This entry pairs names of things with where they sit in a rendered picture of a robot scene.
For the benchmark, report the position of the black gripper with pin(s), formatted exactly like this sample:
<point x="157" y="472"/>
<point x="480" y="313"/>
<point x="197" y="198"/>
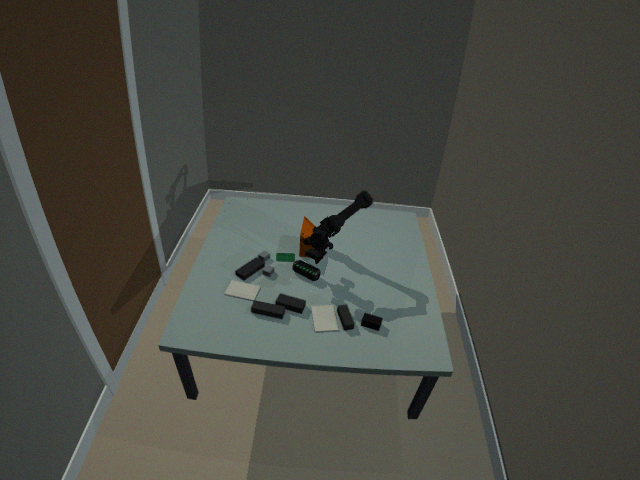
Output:
<point x="318" y="253"/>

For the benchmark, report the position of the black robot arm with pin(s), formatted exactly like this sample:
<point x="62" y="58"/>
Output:
<point x="335" y="222"/>

